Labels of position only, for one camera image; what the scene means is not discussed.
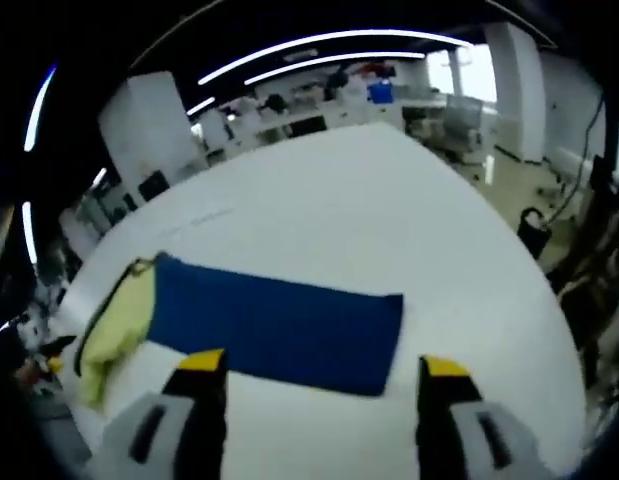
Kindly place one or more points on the long white workbench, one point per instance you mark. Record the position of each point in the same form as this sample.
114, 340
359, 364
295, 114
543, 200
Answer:
309, 120

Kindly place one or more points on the short ceiling light strip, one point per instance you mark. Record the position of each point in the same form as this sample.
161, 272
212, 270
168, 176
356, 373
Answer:
200, 106
29, 232

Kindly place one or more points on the long ceiling light strip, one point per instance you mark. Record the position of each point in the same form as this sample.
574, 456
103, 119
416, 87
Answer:
334, 62
38, 107
329, 42

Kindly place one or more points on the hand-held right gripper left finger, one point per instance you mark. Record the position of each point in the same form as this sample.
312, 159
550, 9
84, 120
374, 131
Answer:
149, 435

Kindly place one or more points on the black box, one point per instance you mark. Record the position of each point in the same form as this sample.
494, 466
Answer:
153, 186

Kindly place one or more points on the yellow blue colour-block garment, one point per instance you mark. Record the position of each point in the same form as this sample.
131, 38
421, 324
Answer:
289, 325

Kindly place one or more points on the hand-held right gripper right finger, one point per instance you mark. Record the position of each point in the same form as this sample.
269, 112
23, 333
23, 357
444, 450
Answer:
464, 440

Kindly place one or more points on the wide white pillar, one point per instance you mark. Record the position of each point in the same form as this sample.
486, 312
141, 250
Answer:
144, 125

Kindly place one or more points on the blue storage bin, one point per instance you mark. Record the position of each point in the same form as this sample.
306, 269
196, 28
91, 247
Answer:
380, 93

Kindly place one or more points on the narrow white pillar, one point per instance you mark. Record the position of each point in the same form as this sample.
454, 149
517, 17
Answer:
514, 95

